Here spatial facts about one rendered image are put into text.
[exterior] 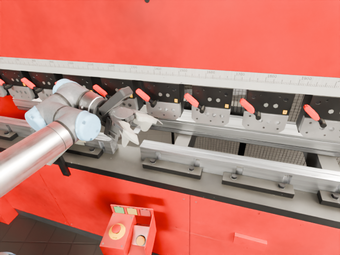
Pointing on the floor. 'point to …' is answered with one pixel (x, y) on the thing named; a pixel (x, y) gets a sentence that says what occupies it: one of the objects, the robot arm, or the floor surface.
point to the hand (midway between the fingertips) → (153, 131)
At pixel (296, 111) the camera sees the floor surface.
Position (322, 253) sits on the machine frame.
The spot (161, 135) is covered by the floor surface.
